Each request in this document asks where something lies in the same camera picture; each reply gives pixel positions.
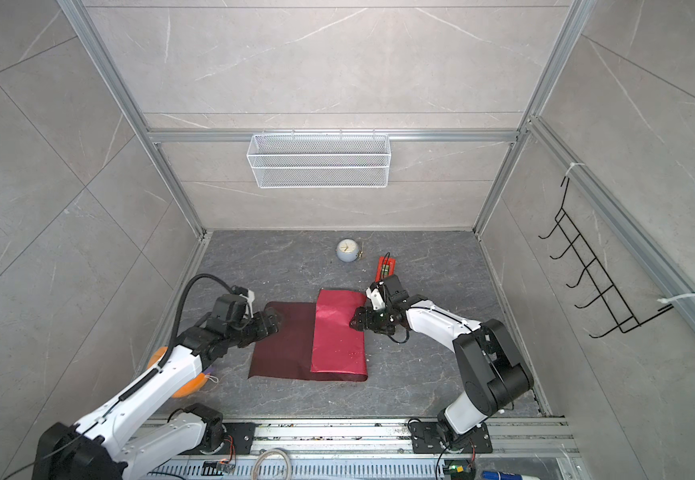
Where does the dark red wrapping paper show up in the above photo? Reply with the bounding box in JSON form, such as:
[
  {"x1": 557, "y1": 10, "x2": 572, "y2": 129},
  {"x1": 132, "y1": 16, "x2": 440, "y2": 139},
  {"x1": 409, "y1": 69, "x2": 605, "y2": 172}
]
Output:
[{"x1": 249, "y1": 290, "x2": 369, "y2": 382}]

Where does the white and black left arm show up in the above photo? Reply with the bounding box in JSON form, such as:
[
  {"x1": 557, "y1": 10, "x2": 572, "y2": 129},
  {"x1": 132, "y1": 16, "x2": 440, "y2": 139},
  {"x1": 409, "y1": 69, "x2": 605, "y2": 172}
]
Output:
[{"x1": 26, "y1": 274, "x2": 282, "y2": 479}]

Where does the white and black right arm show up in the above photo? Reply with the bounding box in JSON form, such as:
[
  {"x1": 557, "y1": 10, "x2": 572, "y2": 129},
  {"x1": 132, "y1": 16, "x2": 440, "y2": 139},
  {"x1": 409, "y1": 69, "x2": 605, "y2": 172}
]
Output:
[{"x1": 349, "y1": 297, "x2": 535, "y2": 449}]

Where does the red tape dispenser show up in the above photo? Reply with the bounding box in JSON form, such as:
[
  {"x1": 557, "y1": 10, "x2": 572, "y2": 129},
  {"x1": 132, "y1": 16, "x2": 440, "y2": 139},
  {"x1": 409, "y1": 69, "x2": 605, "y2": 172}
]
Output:
[{"x1": 375, "y1": 255, "x2": 395, "y2": 282}]

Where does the small round white clock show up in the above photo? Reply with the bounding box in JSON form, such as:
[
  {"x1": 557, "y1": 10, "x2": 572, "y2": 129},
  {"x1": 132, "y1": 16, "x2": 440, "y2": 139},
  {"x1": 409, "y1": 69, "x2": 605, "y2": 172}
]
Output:
[{"x1": 336, "y1": 238, "x2": 361, "y2": 263}]

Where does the orange plush toy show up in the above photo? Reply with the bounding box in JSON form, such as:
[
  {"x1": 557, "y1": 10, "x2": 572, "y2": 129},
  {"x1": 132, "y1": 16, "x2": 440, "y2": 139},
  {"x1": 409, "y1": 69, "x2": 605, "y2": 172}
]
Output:
[{"x1": 148, "y1": 346, "x2": 209, "y2": 399}]

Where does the blue and white marker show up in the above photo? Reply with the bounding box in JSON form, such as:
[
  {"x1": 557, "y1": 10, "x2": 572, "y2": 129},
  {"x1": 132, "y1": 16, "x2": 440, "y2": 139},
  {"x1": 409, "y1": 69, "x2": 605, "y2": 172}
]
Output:
[{"x1": 481, "y1": 471, "x2": 539, "y2": 480}]

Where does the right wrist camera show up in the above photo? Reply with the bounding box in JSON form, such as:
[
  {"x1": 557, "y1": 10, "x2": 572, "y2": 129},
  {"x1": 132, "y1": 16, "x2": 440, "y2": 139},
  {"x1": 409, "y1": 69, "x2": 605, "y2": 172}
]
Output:
[{"x1": 365, "y1": 275, "x2": 409, "y2": 311}]

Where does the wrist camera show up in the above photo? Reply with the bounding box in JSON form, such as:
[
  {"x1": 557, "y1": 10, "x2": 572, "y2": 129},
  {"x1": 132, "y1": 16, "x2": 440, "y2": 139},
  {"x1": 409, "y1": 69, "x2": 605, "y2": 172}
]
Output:
[
  {"x1": 212, "y1": 288, "x2": 256, "y2": 323},
  {"x1": 365, "y1": 275, "x2": 409, "y2": 311}
]

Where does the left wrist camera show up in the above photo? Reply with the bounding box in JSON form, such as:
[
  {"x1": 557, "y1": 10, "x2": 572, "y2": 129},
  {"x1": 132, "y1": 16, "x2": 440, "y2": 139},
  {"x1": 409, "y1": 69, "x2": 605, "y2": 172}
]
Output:
[{"x1": 212, "y1": 288, "x2": 256, "y2": 323}]

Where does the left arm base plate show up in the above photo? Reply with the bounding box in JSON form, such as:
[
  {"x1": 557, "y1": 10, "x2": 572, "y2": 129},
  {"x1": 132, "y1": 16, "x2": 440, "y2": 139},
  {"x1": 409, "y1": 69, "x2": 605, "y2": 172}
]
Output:
[{"x1": 198, "y1": 422, "x2": 257, "y2": 456}]

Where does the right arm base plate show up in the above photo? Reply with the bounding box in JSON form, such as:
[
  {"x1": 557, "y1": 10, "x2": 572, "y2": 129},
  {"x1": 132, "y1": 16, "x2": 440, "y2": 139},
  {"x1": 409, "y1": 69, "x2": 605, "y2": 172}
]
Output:
[{"x1": 407, "y1": 418, "x2": 493, "y2": 454}]

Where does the coiled grey cable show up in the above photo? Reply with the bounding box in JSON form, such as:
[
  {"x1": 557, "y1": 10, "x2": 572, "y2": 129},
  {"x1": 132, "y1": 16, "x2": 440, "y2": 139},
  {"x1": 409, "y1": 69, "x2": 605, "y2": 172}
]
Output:
[{"x1": 254, "y1": 447, "x2": 293, "y2": 480}]

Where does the aluminium front rail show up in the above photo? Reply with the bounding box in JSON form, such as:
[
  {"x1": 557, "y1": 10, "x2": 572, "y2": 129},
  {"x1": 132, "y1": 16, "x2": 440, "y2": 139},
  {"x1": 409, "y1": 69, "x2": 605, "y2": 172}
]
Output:
[{"x1": 145, "y1": 418, "x2": 591, "y2": 479}]

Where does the white wire mesh basket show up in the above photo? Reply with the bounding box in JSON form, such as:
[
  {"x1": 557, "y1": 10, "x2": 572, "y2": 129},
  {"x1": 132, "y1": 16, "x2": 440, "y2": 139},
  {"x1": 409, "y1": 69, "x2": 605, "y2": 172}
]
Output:
[{"x1": 247, "y1": 133, "x2": 391, "y2": 189}]

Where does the black wire hook rack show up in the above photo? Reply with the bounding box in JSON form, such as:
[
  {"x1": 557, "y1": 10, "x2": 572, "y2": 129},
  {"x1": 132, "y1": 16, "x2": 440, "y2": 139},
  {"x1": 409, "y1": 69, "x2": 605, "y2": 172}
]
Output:
[{"x1": 537, "y1": 177, "x2": 675, "y2": 339}]

